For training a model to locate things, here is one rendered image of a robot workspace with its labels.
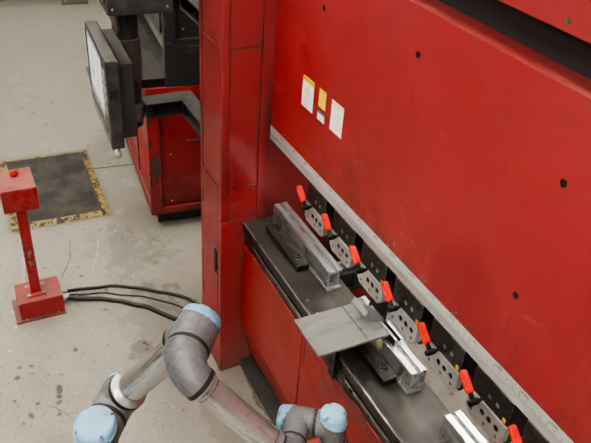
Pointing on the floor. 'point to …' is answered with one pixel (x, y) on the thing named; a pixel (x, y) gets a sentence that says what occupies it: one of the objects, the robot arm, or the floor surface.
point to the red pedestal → (25, 196)
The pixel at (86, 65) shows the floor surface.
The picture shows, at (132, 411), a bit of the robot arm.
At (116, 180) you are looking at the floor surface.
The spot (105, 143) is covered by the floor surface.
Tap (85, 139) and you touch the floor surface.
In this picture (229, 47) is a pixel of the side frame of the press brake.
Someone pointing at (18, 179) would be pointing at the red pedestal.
